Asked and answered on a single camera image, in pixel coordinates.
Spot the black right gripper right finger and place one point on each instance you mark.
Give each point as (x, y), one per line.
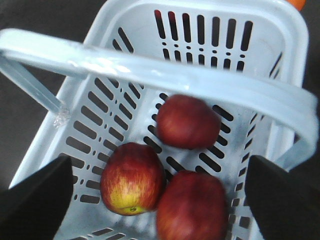
(284, 207)

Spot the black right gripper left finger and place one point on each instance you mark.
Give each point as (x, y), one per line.
(35, 208)

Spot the red apple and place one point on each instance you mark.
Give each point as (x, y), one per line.
(133, 180)
(193, 207)
(187, 122)

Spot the light blue plastic basket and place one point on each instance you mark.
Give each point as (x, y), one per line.
(244, 58)

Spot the small orange left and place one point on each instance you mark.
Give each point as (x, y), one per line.
(298, 4)

